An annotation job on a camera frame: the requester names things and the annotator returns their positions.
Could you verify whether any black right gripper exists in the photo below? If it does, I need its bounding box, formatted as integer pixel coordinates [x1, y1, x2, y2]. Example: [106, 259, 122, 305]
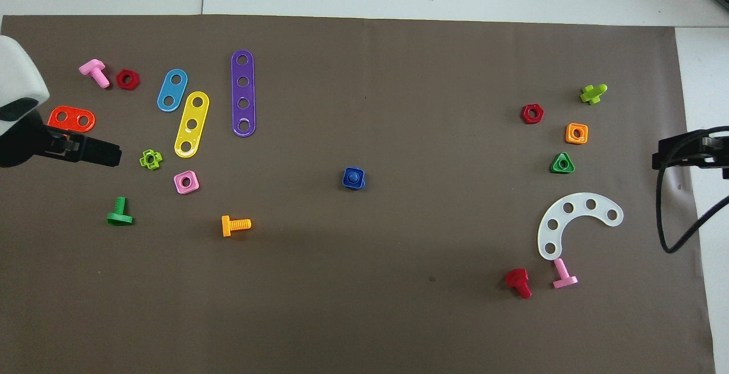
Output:
[652, 126, 729, 180]

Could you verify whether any pink plastic screw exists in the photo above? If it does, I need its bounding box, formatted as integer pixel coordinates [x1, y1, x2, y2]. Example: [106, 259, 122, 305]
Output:
[552, 258, 579, 290]
[79, 59, 111, 89]

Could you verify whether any white curved five-hole plate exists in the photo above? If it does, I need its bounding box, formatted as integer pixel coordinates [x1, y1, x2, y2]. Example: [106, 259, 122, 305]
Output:
[537, 192, 624, 261]

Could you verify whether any blue square nut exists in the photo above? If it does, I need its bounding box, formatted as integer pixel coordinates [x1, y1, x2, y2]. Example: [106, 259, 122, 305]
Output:
[342, 167, 366, 190]

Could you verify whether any lime cross-head screw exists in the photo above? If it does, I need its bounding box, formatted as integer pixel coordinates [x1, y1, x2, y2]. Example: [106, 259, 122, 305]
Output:
[580, 84, 608, 106]

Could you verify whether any green plastic screw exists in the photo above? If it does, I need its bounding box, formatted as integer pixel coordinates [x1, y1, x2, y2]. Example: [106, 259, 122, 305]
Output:
[107, 196, 134, 227]

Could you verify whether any green triangular nut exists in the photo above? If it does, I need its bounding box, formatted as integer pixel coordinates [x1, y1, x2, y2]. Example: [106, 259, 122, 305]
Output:
[550, 152, 576, 174]

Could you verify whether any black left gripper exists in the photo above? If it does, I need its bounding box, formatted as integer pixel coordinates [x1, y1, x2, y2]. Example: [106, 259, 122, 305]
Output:
[0, 109, 122, 168]

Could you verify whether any blue two-hole strip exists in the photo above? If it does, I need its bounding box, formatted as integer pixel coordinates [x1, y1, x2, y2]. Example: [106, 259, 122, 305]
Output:
[157, 68, 189, 113]

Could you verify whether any red plastic screw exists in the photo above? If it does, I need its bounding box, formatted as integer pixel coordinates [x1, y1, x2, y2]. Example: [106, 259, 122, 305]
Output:
[505, 268, 533, 299]

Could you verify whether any pink square nut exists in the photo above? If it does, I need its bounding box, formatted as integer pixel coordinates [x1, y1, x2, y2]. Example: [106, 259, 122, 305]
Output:
[174, 170, 200, 195]

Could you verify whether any purple four-hole strip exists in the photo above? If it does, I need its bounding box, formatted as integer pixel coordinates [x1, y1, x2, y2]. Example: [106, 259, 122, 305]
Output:
[231, 50, 257, 137]

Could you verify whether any brown table mat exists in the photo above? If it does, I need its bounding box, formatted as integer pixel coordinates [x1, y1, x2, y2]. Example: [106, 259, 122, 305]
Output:
[0, 14, 716, 374]

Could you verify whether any orange plastic screw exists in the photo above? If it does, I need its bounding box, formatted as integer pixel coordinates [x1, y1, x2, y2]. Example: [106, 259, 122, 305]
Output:
[222, 215, 252, 238]

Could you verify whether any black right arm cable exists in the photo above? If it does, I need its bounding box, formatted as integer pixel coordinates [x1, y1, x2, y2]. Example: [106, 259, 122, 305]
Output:
[656, 126, 729, 254]

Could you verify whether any yellow three-hole strip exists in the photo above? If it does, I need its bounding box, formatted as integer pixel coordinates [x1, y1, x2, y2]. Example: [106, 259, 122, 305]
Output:
[174, 91, 210, 159]

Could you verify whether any orange three-hole angle plate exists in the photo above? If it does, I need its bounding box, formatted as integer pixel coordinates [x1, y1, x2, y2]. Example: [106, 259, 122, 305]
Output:
[47, 105, 96, 133]

